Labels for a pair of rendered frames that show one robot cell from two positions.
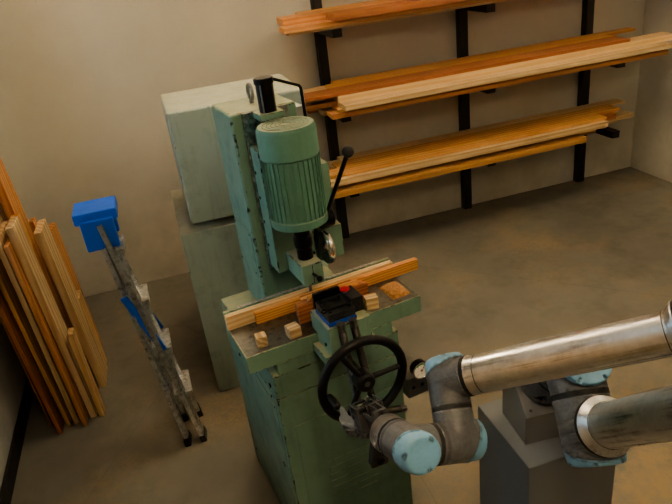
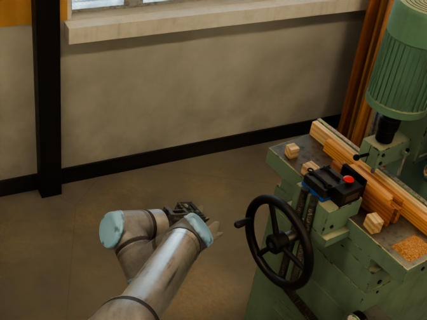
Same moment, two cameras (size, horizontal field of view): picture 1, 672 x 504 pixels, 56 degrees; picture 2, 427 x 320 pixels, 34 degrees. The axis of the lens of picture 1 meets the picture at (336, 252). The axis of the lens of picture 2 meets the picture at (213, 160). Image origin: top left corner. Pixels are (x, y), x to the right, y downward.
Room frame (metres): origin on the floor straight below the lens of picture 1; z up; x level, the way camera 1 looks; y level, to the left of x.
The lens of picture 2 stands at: (0.81, -1.35, 2.18)
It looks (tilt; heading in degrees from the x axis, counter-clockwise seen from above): 37 degrees down; 72
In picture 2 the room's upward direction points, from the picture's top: 9 degrees clockwise
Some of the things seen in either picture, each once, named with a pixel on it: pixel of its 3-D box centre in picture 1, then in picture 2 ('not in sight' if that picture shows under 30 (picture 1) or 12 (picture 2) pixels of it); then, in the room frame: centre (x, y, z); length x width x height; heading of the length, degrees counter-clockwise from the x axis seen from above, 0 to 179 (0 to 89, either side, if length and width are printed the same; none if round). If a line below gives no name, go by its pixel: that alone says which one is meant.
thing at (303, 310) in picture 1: (333, 302); (359, 192); (1.73, 0.03, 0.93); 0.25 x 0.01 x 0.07; 112
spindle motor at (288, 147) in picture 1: (292, 174); (412, 55); (1.79, 0.10, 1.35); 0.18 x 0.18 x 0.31
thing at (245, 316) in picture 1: (312, 293); (377, 178); (1.82, 0.09, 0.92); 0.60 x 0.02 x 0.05; 112
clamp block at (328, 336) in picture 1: (341, 325); (326, 202); (1.62, 0.01, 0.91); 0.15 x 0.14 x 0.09; 112
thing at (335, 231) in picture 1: (327, 238); not in sight; (2.02, 0.02, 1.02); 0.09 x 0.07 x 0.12; 112
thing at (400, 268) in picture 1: (339, 289); (394, 199); (1.83, 0.00, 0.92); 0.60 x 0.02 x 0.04; 112
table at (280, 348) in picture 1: (331, 325); (343, 205); (1.70, 0.05, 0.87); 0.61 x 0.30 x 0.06; 112
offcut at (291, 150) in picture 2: (261, 339); (291, 150); (1.59, 0.26, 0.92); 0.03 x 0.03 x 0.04; 17
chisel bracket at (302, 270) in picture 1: (305, 267); (384, 150); (1.81, 0.10, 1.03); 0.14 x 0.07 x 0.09; 22
